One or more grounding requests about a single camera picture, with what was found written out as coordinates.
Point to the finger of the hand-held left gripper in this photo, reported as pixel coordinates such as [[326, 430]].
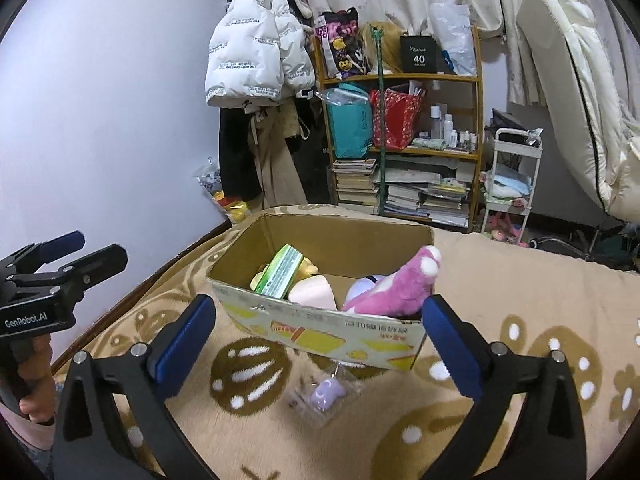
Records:
[[60, 246], [95, 265]]

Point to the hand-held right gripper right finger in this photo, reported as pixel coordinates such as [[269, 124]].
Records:
[[452, 345]]

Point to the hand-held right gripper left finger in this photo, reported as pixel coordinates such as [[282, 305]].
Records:
[[185, 350]]

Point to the pink plush bunny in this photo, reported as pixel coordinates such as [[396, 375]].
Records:
[[400, 285]]

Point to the dark purple plush toy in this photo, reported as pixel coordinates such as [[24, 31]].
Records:
[[360, 287]]

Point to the green tissue packet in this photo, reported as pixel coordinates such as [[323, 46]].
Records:
[[277, 272]]

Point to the yellow printed cardboard box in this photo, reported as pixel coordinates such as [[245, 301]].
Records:
[[310, 332]]

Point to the clear packet with purple toy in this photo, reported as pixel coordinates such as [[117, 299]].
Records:
[[325, 392]]

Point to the pale pink soft pad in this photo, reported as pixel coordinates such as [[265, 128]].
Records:
[[312, 292]]

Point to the yellow plush toy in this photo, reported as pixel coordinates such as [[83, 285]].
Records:
[[309, 269]]

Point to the person's left forearm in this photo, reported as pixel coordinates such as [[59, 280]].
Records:
[[25, 432]]

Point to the person's left hand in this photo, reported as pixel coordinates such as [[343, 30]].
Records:
[[42, 385]]

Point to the beige patterned blanket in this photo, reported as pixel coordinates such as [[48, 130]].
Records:
[[500, 285]]

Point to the small pink toy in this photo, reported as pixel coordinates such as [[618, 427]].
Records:
[[502, 225]]

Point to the plastic bag with yellow contents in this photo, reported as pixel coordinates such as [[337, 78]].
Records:
[[235, 210]]

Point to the pile of magazines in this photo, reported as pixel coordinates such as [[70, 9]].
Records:
[[425, 195]]

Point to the folded blue cloth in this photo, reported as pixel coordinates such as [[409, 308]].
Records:
[[507, 185]]

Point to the black hanging garment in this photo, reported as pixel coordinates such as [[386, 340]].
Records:
[[237, 155]]

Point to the stack of books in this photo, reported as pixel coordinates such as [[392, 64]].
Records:
[[355, 185]]

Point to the white trolley cart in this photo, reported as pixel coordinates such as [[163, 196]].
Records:
[[535, 175]]

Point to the green pole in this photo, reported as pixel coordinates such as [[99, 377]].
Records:
[[382, 160]]

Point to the beige hanging trousers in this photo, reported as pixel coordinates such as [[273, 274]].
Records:
[[272, 170]]

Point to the group of small bottles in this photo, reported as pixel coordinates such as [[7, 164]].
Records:
[[447, 127]]

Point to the black pouch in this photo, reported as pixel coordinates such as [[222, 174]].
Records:
[[502, 120]]

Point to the red patterned bag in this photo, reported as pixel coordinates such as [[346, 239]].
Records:
[[395, 120]]

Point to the teal bag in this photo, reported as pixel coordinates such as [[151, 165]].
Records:
[[350, 125]]

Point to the white puffer jacket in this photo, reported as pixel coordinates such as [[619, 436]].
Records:
[[245, 45]]

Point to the wooden shelf unit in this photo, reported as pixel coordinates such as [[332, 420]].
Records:
[[415, 77]]

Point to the black box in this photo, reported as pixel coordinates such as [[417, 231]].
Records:
[[419, 55]]

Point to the blonde wig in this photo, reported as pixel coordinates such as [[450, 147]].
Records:
[[387, 47]]

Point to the cream mattress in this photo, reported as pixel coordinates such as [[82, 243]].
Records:
[[565, 60]]

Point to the clear plastic bag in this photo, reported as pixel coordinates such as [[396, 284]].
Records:
[[455, 35]]

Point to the colourful printed bag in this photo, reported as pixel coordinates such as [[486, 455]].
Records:
[[340, 50]]

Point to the black metal frame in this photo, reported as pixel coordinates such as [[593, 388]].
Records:
[[595, 242]]

